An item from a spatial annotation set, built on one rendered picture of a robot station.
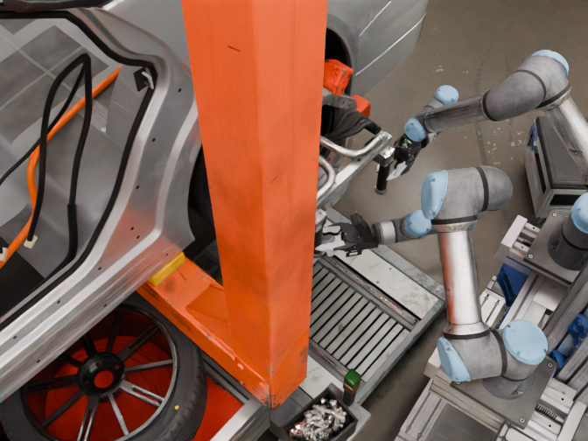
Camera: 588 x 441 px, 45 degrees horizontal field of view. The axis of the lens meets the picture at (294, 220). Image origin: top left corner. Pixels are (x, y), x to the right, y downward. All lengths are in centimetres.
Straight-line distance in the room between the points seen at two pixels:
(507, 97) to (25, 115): 147
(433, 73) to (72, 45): 208
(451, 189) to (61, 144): 119
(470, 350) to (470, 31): 270
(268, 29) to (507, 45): 328
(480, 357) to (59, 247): 131
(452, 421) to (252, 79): 183
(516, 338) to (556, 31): 279
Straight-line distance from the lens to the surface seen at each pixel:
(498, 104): 209
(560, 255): 230
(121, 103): 217
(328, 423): 222
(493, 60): 412
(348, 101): 236
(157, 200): 207
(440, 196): 177
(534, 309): 232
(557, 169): 321
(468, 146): 365
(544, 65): 215
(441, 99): 240
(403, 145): 239
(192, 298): 229
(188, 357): 239
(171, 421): 232
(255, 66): 105
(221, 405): 257
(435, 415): 264
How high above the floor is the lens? 267
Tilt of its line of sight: 55 degrees down
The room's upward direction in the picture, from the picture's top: 1 degrees clockwise
